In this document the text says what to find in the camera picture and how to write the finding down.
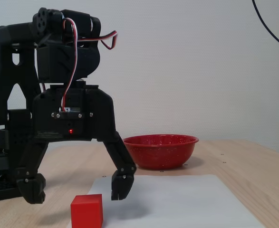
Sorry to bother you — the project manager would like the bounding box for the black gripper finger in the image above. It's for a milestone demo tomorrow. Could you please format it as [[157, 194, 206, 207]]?
[[16, 140, 49, 205]]

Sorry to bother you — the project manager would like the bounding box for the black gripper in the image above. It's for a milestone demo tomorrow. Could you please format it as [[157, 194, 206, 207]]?
[[31, 84, 137, 201]]

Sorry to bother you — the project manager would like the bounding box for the red cube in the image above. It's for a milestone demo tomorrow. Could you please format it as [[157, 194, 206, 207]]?
[[70, 193, 104, 228]]

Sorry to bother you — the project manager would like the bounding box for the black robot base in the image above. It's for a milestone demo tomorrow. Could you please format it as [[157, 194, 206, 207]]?
[[0, 146, 23, 204]]

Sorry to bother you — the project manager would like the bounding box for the red speckled bowl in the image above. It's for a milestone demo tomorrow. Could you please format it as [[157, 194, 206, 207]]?
[[123, 134, 200, 171]]

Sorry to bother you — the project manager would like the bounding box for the white paper sheet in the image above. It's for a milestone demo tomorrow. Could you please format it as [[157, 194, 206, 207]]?
[[67, 174, 266, 228]]

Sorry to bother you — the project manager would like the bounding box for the dark wall cable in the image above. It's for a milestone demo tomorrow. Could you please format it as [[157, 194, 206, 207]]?
[[251, 0, 279, 51]]

